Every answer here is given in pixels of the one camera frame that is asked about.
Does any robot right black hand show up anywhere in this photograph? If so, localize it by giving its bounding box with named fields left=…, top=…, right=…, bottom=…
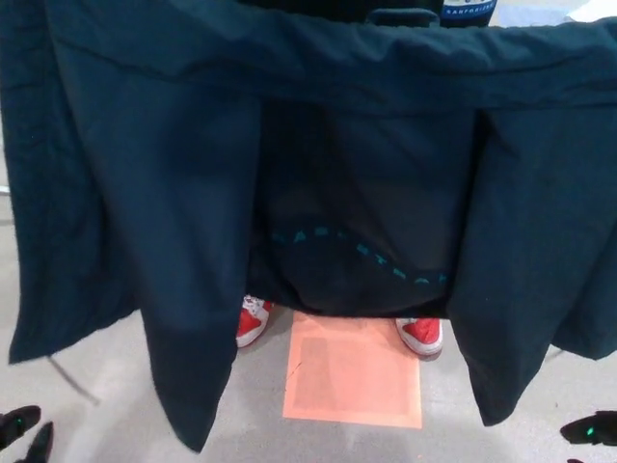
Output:
left=560, top=408, right=617, bottom=449

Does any robot left black hand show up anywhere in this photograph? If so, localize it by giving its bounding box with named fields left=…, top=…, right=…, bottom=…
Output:
left=0, top=404, right=55, bottom=463

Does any dark teal coat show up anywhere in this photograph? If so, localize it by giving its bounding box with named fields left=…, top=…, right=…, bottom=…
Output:
left=0, top=0, right=617, bottom=454

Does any red white sneaker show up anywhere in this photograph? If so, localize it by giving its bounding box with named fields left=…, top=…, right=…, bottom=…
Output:
left=235, top=293, right=276, bottom=349
left=394, top=315, right=444, bottom=359

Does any orange square floor marker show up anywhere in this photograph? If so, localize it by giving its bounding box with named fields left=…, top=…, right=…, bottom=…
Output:
left=282, top=311, right=424, bottom=429

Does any black shirt with blue label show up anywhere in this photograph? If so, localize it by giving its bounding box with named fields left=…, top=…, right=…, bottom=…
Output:
left=250, top=0, right=494, bottom=29

